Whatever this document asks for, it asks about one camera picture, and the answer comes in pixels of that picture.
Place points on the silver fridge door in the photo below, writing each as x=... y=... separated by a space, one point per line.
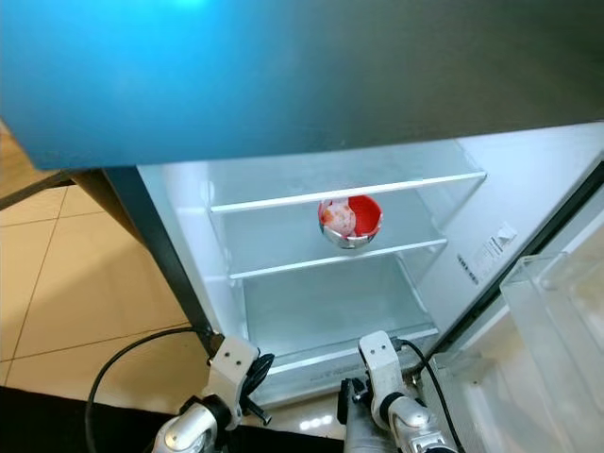
x=510 y=406

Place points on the peeled orange with white pith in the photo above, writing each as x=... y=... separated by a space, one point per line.
x=338 y=220

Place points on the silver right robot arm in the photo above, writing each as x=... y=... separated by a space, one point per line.
x=420 y=427

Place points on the glass fridge shelf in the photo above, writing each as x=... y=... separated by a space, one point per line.
x=349 y=191
x=406 y=248

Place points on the white fridge rating label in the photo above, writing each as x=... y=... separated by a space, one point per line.
x=486 y=252

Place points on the clear fridge door bin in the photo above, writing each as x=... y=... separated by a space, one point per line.
x=557 y=302

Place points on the silver fridge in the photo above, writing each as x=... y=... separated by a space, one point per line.
x=293 y=66

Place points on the dark metal table leg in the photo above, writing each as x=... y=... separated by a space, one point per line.
x=127 y=241

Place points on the black floor mat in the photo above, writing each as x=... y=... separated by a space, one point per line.
x=47 y=425

